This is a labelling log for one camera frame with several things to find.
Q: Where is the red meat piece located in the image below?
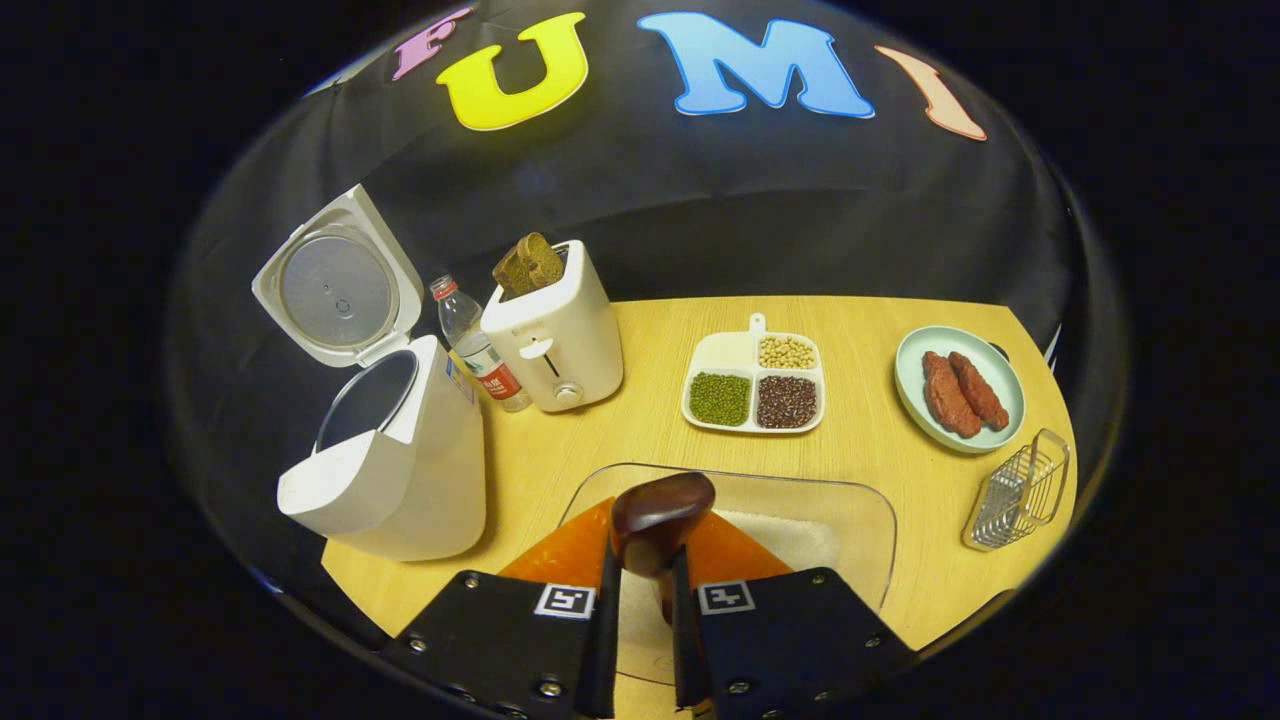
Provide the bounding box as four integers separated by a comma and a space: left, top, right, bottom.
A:
947, 350, 1012, 433
921, 349, 984, 440

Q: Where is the clear water bottle red label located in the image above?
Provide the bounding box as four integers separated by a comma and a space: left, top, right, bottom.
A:
429, 274, 534, 415

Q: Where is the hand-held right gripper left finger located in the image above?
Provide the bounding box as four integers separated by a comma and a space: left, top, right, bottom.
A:
380, 497, 623, 720

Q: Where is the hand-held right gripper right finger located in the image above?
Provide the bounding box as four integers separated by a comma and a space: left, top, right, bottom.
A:
670, 510, 917, 720

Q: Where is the brown bread slice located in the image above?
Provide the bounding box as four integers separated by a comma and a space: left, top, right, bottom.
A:
491, 231, 567, 300

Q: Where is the pile of green mung beans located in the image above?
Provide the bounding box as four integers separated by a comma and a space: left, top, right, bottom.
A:
688, 372, 752, 428

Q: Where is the pile of dark red beans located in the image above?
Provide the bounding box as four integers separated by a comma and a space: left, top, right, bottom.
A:
756, 375, 819, 430

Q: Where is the white divided bean dish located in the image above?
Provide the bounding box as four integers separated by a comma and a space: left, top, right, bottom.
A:
680, 312, 828, 436

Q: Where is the metal wire chopstick holder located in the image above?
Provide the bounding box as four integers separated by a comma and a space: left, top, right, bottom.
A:
961, 427, 1072, 554

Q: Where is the pile of yellow soybeans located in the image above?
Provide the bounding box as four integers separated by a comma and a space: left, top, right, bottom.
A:
758, 335, 817, 371

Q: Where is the brown wooden spoon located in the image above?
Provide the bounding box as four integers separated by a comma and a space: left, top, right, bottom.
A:
609, 471, 718, 627

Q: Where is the white toaster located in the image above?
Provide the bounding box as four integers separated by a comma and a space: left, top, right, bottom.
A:
479, 238, 626, 415

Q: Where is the clear rice container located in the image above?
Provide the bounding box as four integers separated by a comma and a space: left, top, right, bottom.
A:
554, 461, 899, 687

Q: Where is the pale green plate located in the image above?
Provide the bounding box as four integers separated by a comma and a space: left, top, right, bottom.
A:
893, 324, 1028, 456

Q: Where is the white rice cooker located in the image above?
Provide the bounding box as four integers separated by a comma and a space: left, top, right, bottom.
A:
250, 183, 489, 564

